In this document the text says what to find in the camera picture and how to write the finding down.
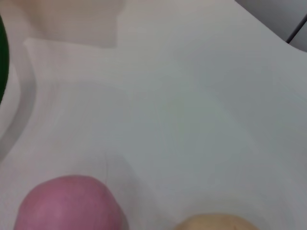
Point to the round beige egg yolk pastry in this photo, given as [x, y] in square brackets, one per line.
[216, 222]

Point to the pink toy peach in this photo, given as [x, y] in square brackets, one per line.
[72, 206]

